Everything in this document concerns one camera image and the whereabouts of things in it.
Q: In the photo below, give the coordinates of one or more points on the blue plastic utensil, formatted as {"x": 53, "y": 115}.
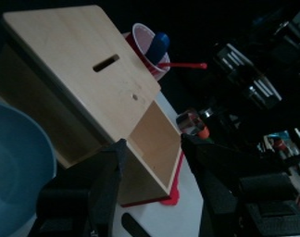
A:
{"x": 157, "y": 47}

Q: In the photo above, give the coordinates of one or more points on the red plastic cup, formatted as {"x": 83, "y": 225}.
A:
{"x": 143, "y": 43}

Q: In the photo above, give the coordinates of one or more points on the black laptop keyboard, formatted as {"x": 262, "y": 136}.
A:
{"x": 280, "y": 219}

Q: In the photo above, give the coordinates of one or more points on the slim black stick tool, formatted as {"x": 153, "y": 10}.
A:
{"x": 135, "y": 225}

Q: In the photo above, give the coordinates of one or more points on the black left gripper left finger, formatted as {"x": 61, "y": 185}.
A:
{"x": 105, "y": 191}

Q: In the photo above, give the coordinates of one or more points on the red plastic utensil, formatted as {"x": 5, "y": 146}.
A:
{"x": 184, "y": 65}

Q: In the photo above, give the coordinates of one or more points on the red play dough lump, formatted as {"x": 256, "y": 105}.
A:
{"x": 172, "y": 197}

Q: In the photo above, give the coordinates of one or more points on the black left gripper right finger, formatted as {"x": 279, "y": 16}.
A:
{"x": 215, "y": 191}

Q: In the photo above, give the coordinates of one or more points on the orange toy piece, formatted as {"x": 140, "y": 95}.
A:
{"x": 204, "y": 133}

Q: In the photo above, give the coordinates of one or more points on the wooden drawer with red front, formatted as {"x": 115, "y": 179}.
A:
{"x": 155, "y": 145}

